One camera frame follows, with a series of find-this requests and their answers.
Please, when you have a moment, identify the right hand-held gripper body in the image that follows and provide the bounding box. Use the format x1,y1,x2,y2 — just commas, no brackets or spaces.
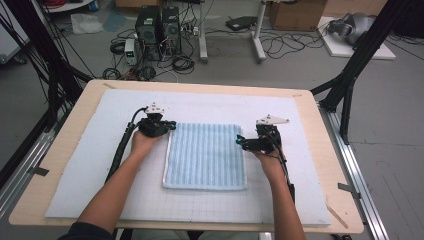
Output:
244,114,290,155

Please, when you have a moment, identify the aluminium floor rail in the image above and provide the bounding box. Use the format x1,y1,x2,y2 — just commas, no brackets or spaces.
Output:
319,102,392,240
0,109,69,219

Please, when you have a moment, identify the black computer tower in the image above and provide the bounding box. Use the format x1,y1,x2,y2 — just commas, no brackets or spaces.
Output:
134,5,163,62
161,5,183,55

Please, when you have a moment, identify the blue striped towel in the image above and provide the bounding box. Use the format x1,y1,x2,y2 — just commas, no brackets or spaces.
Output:
162,122,249,192

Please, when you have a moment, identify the person's black sleeve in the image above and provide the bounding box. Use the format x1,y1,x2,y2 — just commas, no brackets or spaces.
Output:
57,221,117,240

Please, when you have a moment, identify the clear plastic bag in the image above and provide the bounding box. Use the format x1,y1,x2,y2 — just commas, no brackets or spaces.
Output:
70,13,105,35

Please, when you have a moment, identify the white desk frame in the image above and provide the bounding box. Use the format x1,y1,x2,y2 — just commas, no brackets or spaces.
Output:
198,0,268,64

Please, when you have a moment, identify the large cardboard box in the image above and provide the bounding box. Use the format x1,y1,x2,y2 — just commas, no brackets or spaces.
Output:
268,0,328,32

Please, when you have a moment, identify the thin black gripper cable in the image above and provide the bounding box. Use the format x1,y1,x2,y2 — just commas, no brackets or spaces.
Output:
270,131,296,204

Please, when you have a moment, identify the white power supply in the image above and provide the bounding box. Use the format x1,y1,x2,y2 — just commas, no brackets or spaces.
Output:
124,38,139,66

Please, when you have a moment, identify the white floor board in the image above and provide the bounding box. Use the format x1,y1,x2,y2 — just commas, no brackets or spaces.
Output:
317,15,398,61

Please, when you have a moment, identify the black flat device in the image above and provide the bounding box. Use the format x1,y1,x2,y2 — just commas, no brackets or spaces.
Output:
225,15,259,32

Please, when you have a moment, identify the black tape strip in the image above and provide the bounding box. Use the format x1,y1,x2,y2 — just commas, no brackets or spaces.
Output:
337,182,362,200
28,166,50,177

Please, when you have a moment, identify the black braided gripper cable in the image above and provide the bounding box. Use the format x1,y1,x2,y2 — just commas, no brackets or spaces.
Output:
104,106,148,184

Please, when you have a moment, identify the black metal frame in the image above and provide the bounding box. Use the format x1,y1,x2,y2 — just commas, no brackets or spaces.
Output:
0,0,95,189
309,0,424,145

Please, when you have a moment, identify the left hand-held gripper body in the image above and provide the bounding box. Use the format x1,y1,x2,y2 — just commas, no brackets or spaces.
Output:
137,102,169,138

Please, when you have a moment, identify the thin wooden stick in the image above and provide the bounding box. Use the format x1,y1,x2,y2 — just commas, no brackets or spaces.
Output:
325,196,350,230

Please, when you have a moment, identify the person's left hand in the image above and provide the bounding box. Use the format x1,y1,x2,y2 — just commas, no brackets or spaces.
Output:
130,129,164,158

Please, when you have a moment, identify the person's right hand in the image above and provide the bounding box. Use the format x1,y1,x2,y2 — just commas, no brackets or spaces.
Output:
253,149,286,183

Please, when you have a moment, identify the grey robot device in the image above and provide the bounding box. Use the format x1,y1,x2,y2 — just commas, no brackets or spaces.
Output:
327,12,377,46

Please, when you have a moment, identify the small cardboard box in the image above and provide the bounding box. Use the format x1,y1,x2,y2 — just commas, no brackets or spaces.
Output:
114,0,152,9

